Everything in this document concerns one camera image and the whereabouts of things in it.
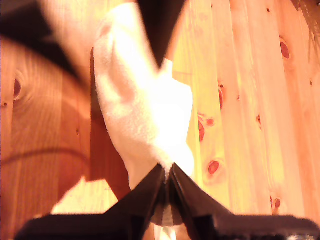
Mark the cream terry tea towel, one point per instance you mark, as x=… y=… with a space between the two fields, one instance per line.
x=140 y=112

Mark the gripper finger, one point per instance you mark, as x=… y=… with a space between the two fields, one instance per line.
x=160 y=30
x=142 y=200
x=192 y=200

